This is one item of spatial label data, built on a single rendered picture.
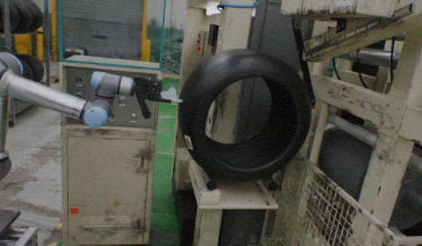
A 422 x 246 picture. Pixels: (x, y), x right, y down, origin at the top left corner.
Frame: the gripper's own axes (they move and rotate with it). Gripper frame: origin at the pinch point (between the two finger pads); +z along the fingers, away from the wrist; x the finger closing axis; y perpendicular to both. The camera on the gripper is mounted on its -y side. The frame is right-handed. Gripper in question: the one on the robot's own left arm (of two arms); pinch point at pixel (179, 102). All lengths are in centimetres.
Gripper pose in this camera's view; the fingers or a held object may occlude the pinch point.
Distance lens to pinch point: 134.6
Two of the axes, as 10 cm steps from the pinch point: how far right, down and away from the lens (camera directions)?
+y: 2.4, -9.4, -2.6
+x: -1.9, -3.0, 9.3
